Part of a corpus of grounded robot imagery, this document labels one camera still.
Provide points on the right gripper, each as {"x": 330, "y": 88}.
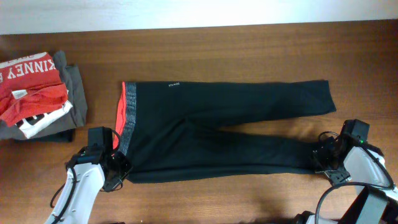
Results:
{"x": 320, "y": 153}

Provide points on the red folded t-shirt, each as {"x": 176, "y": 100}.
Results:
{"x": 30, "y": 86}

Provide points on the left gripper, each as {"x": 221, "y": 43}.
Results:
{"x": 127, "y": 166}

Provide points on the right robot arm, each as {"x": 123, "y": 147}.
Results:
{"x": 377, "y": 193}

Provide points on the black leggings with red waistband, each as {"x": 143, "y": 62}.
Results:
{"x": 176, "y": 131}

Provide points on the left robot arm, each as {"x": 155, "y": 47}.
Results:
{"x": 90, "y": 171}

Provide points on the grey folded t-shirt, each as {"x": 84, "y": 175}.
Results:
{"x": 56, "y": 126}

